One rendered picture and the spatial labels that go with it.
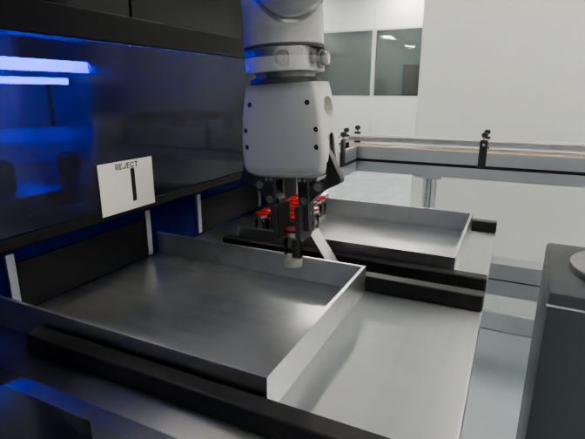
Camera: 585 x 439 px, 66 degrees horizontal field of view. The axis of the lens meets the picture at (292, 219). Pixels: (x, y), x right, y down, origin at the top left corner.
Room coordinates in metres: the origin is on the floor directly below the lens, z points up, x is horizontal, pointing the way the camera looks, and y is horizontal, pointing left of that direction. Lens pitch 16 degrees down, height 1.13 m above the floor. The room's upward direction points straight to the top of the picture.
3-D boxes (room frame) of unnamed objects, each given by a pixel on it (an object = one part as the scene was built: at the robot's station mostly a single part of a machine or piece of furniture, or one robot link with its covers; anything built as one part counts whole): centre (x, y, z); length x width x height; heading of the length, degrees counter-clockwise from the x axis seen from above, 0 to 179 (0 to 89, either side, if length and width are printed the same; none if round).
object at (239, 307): (0.50, 0.12, 0.90); 0.34 x 0.26 x 0.04; 64
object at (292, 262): (0.50, 0.00, 0.95); 0.02 x 0.02 x 0.04
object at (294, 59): (0.51, 0.01, 1.16); 0.09 x 0.08 x 0.03; 64
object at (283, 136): (0.50, 0.01, 1.09); 0.10 x 0.07 x 0.11; 64
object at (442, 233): (0.76, -0.12, 0.90); 0.34 x 0.26 x 0.04; 64
